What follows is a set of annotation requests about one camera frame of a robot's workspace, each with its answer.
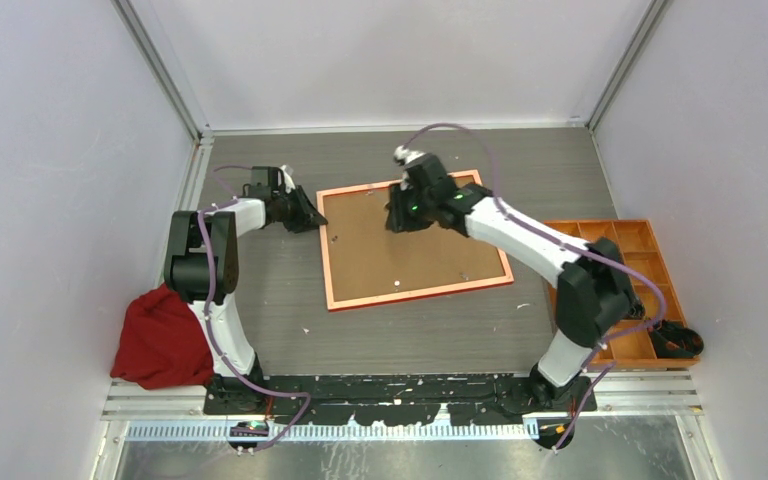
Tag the orange compartment tray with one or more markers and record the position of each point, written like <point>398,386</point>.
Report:
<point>668,344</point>

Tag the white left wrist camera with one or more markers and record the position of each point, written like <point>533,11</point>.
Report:
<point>288,181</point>

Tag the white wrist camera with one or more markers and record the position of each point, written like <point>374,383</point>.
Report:
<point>404,157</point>
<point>288,181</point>

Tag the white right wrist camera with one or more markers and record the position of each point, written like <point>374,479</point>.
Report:
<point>404,157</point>

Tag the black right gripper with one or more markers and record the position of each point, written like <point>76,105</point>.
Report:
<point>401,220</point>

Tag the red picture frame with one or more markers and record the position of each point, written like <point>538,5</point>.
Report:
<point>364,264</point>

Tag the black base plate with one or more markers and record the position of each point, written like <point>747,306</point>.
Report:
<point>394,400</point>

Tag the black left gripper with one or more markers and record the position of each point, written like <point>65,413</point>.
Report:
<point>308,218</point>

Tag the white slotted cable duct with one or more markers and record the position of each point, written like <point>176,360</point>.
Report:
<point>260,432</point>

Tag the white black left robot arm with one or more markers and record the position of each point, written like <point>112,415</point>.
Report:
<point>202,268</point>

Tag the red cloth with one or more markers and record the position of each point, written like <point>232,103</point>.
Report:
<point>161,344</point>

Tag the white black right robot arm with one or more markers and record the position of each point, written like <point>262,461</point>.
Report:
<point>593,291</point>

